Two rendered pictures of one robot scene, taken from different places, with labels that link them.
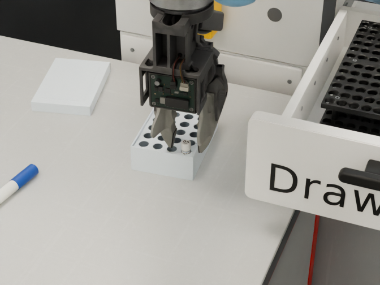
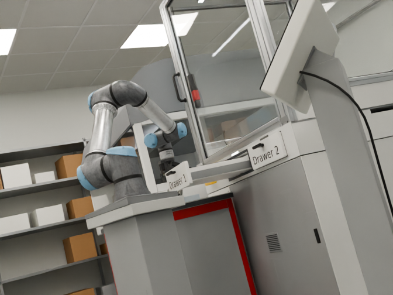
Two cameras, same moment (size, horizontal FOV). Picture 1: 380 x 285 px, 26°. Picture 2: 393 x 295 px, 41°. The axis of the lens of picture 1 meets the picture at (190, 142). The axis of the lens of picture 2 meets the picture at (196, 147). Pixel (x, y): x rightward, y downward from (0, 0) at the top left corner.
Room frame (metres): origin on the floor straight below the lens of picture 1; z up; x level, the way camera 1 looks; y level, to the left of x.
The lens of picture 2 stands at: (-1.02, -2.05, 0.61)
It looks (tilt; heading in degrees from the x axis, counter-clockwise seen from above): 9 degrees up; 45
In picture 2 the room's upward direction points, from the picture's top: 15 degrees counter-clockwise
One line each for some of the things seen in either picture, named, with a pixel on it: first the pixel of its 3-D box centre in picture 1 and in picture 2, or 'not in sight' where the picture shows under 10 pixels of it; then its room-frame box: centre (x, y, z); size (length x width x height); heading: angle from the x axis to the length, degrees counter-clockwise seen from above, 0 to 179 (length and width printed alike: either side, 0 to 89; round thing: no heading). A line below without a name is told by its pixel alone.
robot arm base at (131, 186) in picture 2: not in sight; (130, 190); (0.25, -0.37, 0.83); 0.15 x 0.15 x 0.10
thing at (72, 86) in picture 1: (72, 85); not in sight; (1.04, 0.18, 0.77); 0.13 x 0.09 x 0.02; 171
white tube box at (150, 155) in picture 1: (176, 136); (186, 200); (0.90, 0.02, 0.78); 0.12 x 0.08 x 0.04; 164
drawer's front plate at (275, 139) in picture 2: not in sight; (266, 151); (0.86, -0.61, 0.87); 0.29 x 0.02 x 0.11; 68
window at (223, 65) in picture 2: not in sight; (214, 51); (0.99, -0.37, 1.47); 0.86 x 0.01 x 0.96; 68
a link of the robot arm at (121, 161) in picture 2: not in sight; (122, 163); (0.25, -0.36, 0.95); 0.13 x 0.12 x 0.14; 112
